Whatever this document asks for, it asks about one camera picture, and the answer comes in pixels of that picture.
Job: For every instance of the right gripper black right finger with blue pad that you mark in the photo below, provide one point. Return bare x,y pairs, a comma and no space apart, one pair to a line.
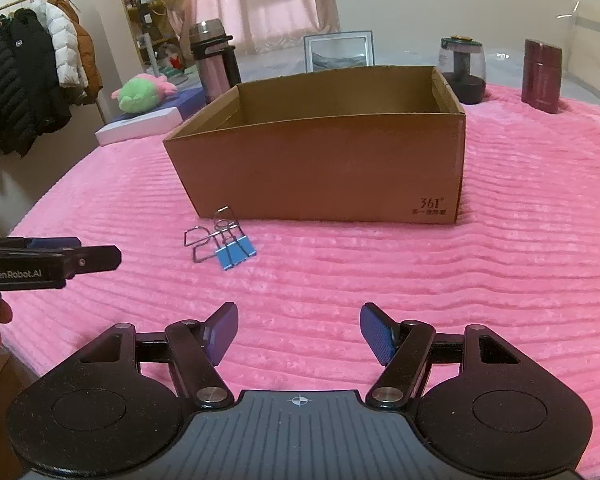
402,349

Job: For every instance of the white puffer jacket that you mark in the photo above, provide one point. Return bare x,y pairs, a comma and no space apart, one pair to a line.
64,38

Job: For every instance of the pink fluffy blanket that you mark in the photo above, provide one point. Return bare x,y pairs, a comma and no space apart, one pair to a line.
523,258

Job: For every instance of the green pink plush toy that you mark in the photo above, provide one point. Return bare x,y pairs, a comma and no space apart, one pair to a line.
143,93

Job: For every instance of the blue binder clip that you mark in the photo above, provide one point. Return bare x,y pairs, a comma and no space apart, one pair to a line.
233,246

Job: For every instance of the dark red thermos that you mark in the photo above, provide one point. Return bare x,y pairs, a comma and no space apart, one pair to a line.
542,76

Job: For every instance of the wooden bookshelf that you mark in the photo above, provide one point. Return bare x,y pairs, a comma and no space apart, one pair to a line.
149,19

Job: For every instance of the sand picture frame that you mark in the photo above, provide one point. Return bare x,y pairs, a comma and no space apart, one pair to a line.
338,50

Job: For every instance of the glass jar dark base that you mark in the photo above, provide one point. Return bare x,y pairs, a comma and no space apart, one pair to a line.
463,64

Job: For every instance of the purple book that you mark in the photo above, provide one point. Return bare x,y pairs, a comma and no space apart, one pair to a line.
186,103

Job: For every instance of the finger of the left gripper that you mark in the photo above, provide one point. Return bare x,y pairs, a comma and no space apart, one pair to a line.
39,243
91,259

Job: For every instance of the pink curtain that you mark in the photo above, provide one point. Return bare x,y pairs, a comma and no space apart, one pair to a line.
259,26

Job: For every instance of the brown jacket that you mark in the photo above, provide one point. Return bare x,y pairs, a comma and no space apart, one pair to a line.
86,51

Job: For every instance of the black jacket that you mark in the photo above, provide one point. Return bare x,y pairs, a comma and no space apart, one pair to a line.
31,99

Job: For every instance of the brown cardboard box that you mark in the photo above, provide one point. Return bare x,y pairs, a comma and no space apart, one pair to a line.
363,144

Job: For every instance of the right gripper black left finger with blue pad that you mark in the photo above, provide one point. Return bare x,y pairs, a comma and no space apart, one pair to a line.
196,348

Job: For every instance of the white flat box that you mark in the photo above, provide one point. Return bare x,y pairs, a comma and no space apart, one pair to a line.
151,124

